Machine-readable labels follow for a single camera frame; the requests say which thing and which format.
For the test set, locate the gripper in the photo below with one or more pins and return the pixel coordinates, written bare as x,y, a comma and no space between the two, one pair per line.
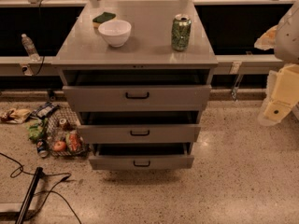
288,39

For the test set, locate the green soda can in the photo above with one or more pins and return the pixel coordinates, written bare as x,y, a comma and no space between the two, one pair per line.
180,33

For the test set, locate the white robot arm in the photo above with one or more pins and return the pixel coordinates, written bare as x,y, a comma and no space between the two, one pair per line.
284,37

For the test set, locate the white bowl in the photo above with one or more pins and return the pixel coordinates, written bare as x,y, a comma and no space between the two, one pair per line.
115,32

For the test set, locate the small red can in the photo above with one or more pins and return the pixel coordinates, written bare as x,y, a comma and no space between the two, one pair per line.
64,124

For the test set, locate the blue soda can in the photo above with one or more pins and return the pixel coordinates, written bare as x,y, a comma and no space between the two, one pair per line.
42,148

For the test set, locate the top grey drawer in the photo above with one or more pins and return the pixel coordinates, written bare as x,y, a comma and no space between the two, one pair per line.
137,98

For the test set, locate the grey drawer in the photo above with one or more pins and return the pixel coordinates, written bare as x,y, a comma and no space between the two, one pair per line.
151,156
128,134
137,98

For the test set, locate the grey drawer cabinet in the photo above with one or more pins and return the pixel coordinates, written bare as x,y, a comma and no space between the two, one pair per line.
146,59

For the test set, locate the bottom grey drawer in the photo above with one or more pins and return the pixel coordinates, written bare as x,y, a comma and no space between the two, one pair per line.
151,156

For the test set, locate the green yellow sponge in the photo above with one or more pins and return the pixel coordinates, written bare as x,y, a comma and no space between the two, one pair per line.
105,16

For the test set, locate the middle grey drawer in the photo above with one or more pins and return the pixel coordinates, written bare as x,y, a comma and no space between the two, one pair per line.
128,134

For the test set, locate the orange snack bag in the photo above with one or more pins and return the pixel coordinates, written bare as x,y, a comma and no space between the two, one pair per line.
73,141

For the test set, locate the red apple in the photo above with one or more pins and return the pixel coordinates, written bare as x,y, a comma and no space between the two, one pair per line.
59,146

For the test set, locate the blue snack packet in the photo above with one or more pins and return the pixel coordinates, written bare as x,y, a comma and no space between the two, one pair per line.
44,110

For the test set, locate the green chip bag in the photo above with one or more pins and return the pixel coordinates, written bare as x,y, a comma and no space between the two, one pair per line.
37,129

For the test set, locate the clear plastic water bottle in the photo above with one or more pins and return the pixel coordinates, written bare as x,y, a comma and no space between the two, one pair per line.
30,48

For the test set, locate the black metal bar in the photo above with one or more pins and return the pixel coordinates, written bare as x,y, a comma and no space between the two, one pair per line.
29,196

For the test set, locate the yellow brown snack bag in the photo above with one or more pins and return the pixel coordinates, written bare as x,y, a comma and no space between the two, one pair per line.
15,116

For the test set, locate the wire mesh basket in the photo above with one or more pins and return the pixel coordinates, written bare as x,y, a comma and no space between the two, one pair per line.
56,133

